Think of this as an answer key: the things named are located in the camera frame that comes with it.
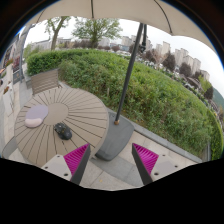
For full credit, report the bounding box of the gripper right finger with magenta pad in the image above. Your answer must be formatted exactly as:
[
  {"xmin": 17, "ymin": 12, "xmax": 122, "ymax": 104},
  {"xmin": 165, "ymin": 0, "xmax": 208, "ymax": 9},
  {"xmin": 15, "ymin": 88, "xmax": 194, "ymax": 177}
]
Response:
[{"xmin": 132, "ymin": 143, "xmax": 180, "ymax": 185}]

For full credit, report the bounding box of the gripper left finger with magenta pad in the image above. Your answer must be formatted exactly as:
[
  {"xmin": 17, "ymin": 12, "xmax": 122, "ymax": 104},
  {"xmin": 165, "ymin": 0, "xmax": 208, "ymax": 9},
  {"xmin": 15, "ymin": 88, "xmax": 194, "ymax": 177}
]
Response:
[{"xmin": 42, "ymin": 143, "xmax": 90, "ymax": 185}]

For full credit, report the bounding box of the black computer mouse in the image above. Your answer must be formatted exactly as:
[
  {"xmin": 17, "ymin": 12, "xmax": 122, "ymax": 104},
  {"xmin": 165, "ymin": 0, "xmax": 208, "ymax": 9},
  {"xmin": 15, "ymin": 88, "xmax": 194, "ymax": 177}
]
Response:
[{"xmin": 54, "ymin": 123, "xmax": 72, "ymax": 140}]

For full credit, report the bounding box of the lavender mouse pad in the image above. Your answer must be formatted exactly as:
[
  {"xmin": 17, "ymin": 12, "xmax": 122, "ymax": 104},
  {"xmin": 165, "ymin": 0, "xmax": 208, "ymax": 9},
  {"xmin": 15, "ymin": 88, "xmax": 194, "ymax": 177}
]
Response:
[{"xmin": 25, "ymin": 105, "xmax": 48, "ymax": 128}]

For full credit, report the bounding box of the grey umbrella base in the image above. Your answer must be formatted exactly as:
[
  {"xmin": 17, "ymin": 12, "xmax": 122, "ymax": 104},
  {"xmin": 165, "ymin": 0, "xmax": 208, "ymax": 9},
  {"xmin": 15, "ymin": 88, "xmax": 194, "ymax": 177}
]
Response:
[{"xmin": 96, "ymin": 112, "xmax": 134, "ymax": 161}]

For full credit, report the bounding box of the round slatted patio table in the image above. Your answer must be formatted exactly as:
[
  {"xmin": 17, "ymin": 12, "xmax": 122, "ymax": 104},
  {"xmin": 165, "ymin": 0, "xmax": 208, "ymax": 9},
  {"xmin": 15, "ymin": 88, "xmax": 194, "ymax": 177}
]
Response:
[{"xmin": 14, "ymin": 88, "xmax": 109, "ymax": 167}]

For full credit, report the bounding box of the green hedge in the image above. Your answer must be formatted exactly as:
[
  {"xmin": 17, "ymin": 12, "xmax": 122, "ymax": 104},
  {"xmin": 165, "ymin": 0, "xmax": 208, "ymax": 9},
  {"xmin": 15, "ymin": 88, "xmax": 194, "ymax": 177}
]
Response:
[{"xmin": 27, "ymin": 49, "xmax": 224, "ymax": 160}]

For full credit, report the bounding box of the grey slatted patio chair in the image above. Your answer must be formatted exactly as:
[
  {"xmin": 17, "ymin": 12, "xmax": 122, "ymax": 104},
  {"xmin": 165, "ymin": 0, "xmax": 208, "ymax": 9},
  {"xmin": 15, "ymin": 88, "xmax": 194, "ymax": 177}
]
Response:
[{"xmin": 31, "ymin": 69, "xmax": 60, "ymax": 95}]

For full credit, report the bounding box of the dark umbrella pole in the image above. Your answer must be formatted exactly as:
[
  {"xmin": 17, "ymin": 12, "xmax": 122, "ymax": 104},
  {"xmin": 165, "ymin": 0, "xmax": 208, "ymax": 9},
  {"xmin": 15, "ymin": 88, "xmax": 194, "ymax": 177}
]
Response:
[{"xmin": 114, "ymin": 23, "xmax": 144, "ymax": 125}]

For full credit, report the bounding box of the beige patio umbrella canopy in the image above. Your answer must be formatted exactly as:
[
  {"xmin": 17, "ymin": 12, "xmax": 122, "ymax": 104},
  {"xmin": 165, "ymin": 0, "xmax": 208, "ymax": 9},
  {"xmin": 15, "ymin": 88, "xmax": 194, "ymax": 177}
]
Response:
[{"xmin": 26, "ymin": 0, "xmax": 215, "ymax": 50}]

